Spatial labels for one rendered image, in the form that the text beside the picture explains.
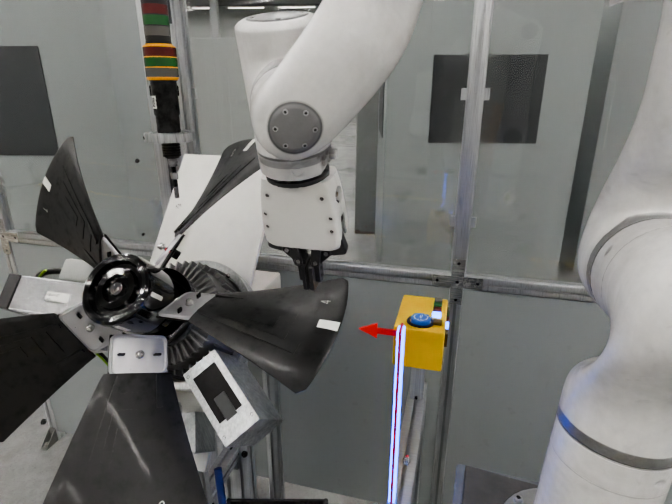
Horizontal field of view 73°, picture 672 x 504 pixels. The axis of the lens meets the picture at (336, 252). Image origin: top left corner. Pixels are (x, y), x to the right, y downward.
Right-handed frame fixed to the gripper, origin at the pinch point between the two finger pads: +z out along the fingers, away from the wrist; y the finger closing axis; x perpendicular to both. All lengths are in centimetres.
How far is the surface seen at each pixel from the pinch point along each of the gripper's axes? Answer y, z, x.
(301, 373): -0.1, 10.6, 8.7
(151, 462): 21.9, 24.5, 18.4
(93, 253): 45.0, 7.3, -7.4
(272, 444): 34, 103, -30
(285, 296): 7.4, 10.6, -5.8
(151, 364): 27.3, 17.6, 6.5
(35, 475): 141, 139, -15
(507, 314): -36, 59, -61
